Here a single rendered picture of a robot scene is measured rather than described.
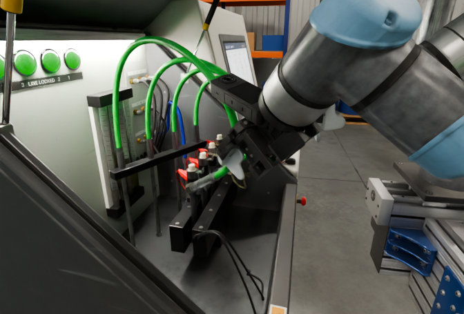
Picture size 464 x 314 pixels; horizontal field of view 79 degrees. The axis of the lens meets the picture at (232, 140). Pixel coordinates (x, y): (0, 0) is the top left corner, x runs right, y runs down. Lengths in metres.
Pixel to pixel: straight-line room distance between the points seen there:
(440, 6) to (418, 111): 0.73
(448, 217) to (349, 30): 0.83
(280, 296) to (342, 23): 0.52
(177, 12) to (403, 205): 0.91
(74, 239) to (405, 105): 0.40
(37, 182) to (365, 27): 0.40
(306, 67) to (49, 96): 0.58
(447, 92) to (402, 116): 0.03
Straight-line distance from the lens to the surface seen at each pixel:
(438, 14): 0.98
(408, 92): 0.27
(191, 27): 1.01
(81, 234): 0.42
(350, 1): 0.25
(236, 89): 0.40
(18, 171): 0.44
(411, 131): 0.28
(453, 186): 0.97
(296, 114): 0.31
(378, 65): 0.26
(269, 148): 0.38
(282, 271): 0.68
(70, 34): 0.74
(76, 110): 0.78
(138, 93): 0.99
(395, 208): 0.95
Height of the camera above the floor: 1.42
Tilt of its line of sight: 20 degrees down
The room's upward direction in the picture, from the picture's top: straight up
